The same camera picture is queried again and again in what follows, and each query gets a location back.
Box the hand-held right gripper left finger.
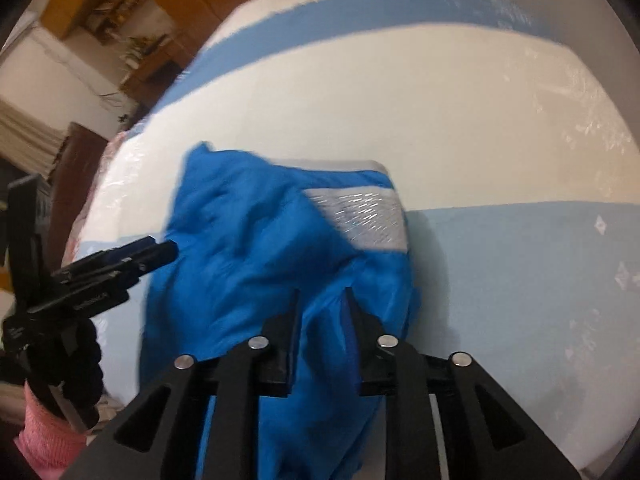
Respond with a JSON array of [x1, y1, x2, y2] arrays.
[[60, 287, 303, 480]]

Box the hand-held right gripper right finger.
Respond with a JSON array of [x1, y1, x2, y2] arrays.
[[344, 287, 583, 480]]

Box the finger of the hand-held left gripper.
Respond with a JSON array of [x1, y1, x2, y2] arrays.
[[119, 240, 179, 278], [52, 236, 158, 283]]

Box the blue puffer jacket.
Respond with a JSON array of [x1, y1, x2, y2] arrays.
[[139, 141, 426, 480]]

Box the person's left forearm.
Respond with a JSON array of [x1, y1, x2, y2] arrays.
[[14, 385, 90, 480]]

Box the person's left hand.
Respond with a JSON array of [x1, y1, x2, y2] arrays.
[[25, 317, 106, 433]]

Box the dark wooden headboard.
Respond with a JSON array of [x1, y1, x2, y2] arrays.
[[47, 122, 112, 271]]

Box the white curtain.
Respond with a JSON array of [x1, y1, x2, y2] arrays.
[[0, 97, 67, 182]]

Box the wooden desk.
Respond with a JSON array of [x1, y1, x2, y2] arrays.
[[121, 46, 195, 109]]

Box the clutter on desk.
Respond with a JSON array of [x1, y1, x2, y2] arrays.
[[122, 30, 173, 68]]

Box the blue and white blanket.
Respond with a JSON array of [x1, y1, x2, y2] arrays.
[[60, 0, 637, 468]]

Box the wooden wall shelf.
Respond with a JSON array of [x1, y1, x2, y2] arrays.
[[41, 0, 137, 41]]

